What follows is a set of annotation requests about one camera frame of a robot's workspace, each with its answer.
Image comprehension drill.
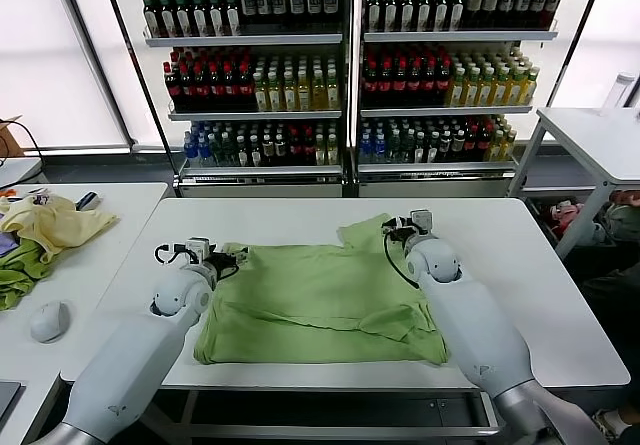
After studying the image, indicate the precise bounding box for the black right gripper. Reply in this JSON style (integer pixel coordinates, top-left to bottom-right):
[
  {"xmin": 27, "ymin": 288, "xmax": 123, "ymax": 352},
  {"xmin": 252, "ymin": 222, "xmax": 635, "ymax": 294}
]
[{"xmin": 382, "ymin": 216, "xmax": 419, "ymax": 246}]

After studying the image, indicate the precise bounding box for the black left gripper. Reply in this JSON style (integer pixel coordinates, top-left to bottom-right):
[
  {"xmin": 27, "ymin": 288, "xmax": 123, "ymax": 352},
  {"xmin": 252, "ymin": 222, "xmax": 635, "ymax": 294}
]
[{"xmin": 202, "ymin": 243, "xmax": 250, "ymax": 280}]

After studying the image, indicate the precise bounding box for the green polo shirt red print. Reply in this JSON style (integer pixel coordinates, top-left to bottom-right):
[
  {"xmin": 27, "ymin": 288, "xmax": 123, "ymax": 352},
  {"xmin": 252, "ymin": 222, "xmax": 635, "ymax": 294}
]
[{"xmin": 192, "ymin": 212, "xmax": 450, "ymax": 366}]

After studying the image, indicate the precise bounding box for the pink clothes pile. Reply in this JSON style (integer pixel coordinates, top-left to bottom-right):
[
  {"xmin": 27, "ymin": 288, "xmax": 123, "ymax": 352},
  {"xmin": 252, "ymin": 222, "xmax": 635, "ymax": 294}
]
[{"xmin": 547, "ymin": 202, "xmax": 584, "ymax": 231}]

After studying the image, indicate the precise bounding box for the red cap cola bottle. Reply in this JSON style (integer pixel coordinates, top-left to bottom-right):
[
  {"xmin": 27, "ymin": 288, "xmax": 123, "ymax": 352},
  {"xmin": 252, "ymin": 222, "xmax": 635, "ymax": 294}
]
[
  {"xmin": 407, "ymin": 60, "xmax": 424, "ymax": 109},
  {"xmin": 377, "ymin": 60, "xmax": 394, "ymax": 109},
  {"xmin": 193, "ymin": 63, "xmax": 211, "ymax": 112},
  {"xmin": 208, "ymin": 63, "xmax": 225, "ymax": 112},
  {"xmin": 436, "ymin": 60, "xmax": 452, "ymax": 109},
  {"xmin": 422, "ymin": 60, "xmax": 438, "ymax": 109},
  {"xmin": 179, "ymin": 63, "xmax": 197, "ymax": 112},
  {"xmin": 164, "ymin": 63, "xmax": 183, "ymax": 112},
  {"xmin": 236, "ymin": 63, "xmax": 254, "ymax": 112},
  {"xmin": 361, "ymin": 60, "xmax": 379, "ymax": 109},
  {"xmin": 222, "ymin": 63, "xmax": 240, "ymax": 112},
  {"xmin": 392, "ymin": 60, "xmax": 409, "ymax": 109}
]

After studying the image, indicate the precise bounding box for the yellow juice bottle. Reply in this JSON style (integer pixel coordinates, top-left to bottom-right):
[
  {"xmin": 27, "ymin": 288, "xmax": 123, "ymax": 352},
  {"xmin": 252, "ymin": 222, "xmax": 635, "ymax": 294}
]
[
  {"xmin": 462, "ymin": 68, "xmax": 479, "ymax": 108},
  {"xmin": 267, "ymin": 72, "xmax": 284, "ymax": 113},
  {"xmin": 297, "ymin": 71, "xmax": 314, "ymax": 113},
  {"xmin": 491, "ymin": 68, "xmax": 508, "ymax": 108},
  {"xmin": 326, "ymin": 70, "xmax": 343, "ymax": 112},
  {"xmin": 253, "ymin": 72, "xmax": 269, "ymax": 113},
  {"xmin": 477, "ymin": 68, "xmax": 493, "ymax": 108},
  {"xmin": 312, "ymin": 70, "xmax": 329, "ymax": 112},
  {"xmin": 505, "ymin": 68, "xmax": 522, "ymax": 108},
  {"xmin": 282, "ymin": 72, "xmax": 299, "ymax": 113},
  {"xmin": 448, "ymin": 68, "xmax": 465, "ymax": 108},
  {"xmin": 519, "ymin": 67, "xmax": 541, "ymax": 107}
]

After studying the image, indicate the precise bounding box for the dark storage crate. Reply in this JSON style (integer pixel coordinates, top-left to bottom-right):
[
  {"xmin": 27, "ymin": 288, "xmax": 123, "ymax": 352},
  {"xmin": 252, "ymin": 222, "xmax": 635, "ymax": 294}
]
[{"xmin": 524, "ymin": 195, "xmax": 599, "ymax": 249}]

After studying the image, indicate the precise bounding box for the pale yellow garment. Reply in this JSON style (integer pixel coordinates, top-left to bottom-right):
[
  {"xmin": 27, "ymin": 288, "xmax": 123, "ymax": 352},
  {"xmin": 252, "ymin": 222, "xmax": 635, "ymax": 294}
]
[{"xmin": 0, "ymin": 195, "xmax": 120, "ymax": 265}]

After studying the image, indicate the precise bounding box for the white computer mouse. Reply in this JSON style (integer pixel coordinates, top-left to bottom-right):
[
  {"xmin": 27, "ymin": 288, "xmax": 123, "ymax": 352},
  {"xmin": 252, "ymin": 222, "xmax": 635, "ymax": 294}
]
[{"xmin": 29, "ymin": 301, "xmax": 72, "ymax": 345}]

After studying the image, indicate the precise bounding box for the grey metal drinks shelf unit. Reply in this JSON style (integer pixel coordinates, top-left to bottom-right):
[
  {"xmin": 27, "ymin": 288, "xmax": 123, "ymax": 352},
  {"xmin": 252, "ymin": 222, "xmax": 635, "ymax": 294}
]
[
  {"xmin": 352, "ymin": 0, "xmax": 565, "ymax": 200},
  {"xmin": 139, "ymin": 0, "xmax": 351, "ymax": 200}
]

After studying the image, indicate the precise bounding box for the green cap tea bottle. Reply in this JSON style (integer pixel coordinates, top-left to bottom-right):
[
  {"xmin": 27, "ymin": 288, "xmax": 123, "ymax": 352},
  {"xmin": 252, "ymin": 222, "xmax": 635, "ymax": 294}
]
[
  {"xmin": 432, "ymin": 0, "xmax": 450, "ymax": 34},
  {"xmin": 399, "ymin": 0, "xmax": 417, "ymax": 34},
  {"xmin": 225, "ymin": 0, "xmax": 243, "ymax": 38},
  {"xmin": 448, "ymin": 0, "xmax": 466, "ymax": 34},
  {"xmin": 193, "ymin": 0, "xmax": 211, "ymax": 39},
  {"xmin": 415, "ymin": 0, "xmax": 433, "ymax": 34},
  {"xmin": 176, "ymin": 0, "xmax": 194, "ymax": 39},
  {"xmin": 382, "ymin": 0, "xmax": 400, "ymax": 34},
  {"xmin": 209, "ymin": 0, "xmax": 227, "ymax": 38},
  {"xmin": 159, "ymin": 0, "xmax": 178, "ymax": 39},
  {"xmin": 142, "ymin": 0, "xmax": 161, "ymax": 40},
  {"xmin": 365, "ymin": 0, "xmax": 383, "ymax": 34}
]

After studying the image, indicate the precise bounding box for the green crumpled cloth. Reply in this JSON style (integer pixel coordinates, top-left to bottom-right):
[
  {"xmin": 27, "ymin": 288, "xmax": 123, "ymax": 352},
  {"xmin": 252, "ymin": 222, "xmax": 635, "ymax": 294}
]
[{"xmin": 0, "ymin": 238, "xmax": 55, "ymax": 312}]

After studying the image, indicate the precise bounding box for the black slanted metal pole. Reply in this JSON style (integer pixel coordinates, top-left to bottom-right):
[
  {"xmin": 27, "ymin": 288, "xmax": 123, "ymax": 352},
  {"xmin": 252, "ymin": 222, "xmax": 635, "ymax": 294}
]
[
  {"xmin": 544, "ymin": 0, "xmax": 612, "ymax": 111},
  {"xmin": 98, "ymin": 0, "xmax": 177, "ymax": 179}
]

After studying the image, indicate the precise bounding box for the white side table with legs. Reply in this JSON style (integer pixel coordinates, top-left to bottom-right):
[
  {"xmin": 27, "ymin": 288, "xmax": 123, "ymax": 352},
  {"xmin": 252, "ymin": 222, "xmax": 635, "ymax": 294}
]
[{"xmin": 505, "ymin": 106, "xmax": 640, "ymax": 262}]

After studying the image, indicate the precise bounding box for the grey garment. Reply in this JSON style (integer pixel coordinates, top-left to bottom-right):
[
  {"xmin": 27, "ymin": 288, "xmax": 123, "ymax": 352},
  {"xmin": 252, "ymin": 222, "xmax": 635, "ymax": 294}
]
[{"xmin": 597, "ymin": 204, "xmax": 640, "ymax": 244}]

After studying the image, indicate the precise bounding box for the brown cardboard box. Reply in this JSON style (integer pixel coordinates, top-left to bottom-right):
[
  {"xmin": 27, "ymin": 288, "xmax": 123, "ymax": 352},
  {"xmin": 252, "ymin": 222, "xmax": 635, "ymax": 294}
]
[{"xmin": 0, "ymin": 114, "xmax": 25, "ymax": 159}]

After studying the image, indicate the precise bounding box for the dark grey laptop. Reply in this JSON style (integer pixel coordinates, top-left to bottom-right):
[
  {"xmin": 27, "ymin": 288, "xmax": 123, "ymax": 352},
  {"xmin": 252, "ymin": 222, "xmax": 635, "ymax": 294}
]
[{"xmin": 0, "ymin": 380, "xmax": 25, "ymax": 419}]

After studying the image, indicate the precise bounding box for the white grey sneaker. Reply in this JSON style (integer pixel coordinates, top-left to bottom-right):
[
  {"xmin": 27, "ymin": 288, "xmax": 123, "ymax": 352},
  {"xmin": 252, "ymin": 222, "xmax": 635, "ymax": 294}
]
[{"xmin": 592, "ymin": 407, "xmax": 632, "ymax": 441}]

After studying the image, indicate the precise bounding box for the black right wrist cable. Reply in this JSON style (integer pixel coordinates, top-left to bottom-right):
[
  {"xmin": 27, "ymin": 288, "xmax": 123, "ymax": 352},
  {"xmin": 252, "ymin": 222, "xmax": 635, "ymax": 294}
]
[{"xmin": 383, "ymin": 232, "xmax": 422, "ymax": 290}]

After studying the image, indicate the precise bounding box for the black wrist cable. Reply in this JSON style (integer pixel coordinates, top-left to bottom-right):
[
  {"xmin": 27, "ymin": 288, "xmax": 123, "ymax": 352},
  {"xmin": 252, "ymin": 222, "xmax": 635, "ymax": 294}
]
[
  {"xmin": 383, "ymin": 232, "xmax": 422, "ymax": 290},
  {"xmin": 153, "ymin": 243, "xmax": 190, "ymax": 266}
]

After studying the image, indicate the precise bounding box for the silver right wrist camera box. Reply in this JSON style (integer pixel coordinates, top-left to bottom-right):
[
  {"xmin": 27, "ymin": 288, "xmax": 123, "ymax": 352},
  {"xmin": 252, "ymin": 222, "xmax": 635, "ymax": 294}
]
[{"xmin": 408, "ymin": 208, "xmax": 433, "ymax": 237}]

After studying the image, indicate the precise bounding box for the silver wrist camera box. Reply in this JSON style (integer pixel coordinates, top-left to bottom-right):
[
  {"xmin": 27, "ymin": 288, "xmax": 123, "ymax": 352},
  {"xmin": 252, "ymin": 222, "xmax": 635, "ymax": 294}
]
[
  {"xmin": 408, "ymin": 208, "xmax": 433, "ymax": 237},
  {"xmin": 184, "ymin": 237, "xmax": 211, "ymax": 262}
]

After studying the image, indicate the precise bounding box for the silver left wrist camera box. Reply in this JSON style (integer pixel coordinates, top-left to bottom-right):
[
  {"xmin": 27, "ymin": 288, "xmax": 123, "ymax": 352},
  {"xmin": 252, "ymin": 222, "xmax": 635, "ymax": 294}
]
[{"xmin": 184, "ymin": 237, "xmax": 211, "ymax": 262}]

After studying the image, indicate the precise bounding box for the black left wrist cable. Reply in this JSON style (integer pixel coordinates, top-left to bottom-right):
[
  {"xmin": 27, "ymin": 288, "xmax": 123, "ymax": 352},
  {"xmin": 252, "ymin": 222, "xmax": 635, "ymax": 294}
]
[{"xmin": 153, "ymin": 243, "xmax": 190, "ymax": 266}]

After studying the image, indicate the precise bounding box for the thin black cable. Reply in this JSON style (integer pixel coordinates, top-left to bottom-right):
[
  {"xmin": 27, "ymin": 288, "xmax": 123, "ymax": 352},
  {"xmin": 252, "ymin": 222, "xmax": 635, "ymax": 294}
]
[{"xmin": 0, "ymin": 118, "xmax": 50, "ymax": 186}]

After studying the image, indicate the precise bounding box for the grey window frame post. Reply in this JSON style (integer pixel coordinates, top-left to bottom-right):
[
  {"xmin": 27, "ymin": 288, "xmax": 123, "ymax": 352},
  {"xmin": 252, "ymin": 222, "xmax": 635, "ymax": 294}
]
[{"xmin": 53, "ymin": 0, "xmax": 140, "ymax": 155}]

